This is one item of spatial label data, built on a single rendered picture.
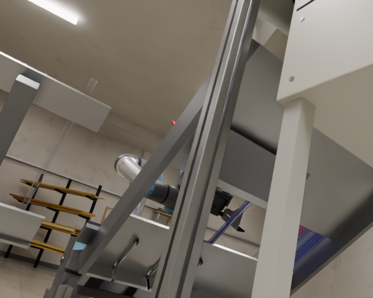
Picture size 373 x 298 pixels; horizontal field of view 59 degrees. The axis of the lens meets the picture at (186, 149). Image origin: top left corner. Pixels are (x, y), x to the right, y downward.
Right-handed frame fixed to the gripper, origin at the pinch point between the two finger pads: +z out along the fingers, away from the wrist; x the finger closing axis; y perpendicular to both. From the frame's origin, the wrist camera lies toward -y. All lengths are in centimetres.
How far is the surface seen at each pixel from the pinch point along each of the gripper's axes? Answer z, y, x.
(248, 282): -2.3, -16.1, 23.3
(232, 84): 22, 32, -34
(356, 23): 39, 45, -32
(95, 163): -906, -294, 187
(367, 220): 10.5, 22.4, 36.0
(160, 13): -438, 112, 45
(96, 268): -2.8, -25.4, -27.2
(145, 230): -0.5, -9.2, -21.4
